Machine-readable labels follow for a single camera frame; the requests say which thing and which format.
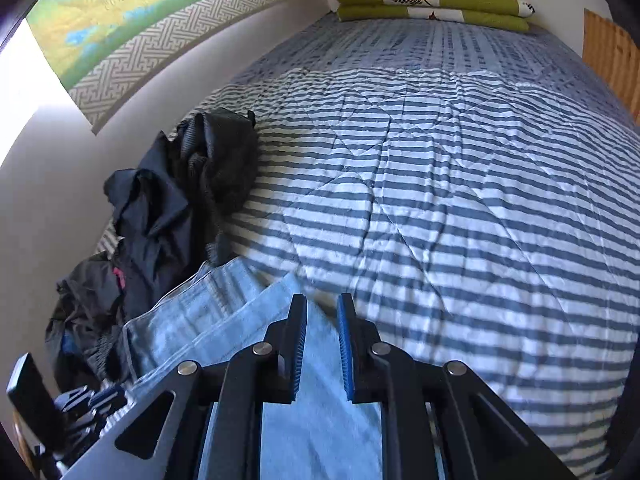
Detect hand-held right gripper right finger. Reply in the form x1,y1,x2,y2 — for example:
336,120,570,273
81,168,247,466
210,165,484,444
337,292,581,480

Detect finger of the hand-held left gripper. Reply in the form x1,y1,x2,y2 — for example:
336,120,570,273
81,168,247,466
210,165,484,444
92,395,130,426
87,384,127,406

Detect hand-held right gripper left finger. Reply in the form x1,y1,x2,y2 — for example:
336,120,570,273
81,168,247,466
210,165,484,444
60,292,307,480

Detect faded grey-blue jeans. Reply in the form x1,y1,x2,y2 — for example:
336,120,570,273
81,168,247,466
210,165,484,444
120,257,386,480

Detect dark grey garment pink tag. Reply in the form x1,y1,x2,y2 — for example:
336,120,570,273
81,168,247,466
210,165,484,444
45,250,131,391

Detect blue white striped quilt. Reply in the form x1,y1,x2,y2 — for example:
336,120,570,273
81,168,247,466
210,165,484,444
95,65,640,480

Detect black jacket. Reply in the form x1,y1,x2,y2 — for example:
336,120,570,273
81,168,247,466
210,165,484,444
103,130,221,321

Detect blue checked bed sheet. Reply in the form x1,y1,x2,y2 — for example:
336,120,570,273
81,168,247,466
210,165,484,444
235,10,596,91

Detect wooden slatted bed rail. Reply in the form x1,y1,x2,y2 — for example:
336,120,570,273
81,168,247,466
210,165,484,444
582,7,640,123

